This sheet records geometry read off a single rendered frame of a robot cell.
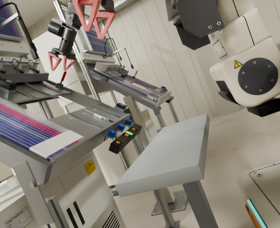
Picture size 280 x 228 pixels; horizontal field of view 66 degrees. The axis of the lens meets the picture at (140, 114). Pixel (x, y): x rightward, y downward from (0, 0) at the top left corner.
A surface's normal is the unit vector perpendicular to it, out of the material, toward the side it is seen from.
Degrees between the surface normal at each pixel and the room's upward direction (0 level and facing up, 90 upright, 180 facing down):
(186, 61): 90
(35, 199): 90
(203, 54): 90
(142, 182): 90
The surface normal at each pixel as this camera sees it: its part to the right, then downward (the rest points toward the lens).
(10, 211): 0.89, -0.33
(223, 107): -0.33, 0.21
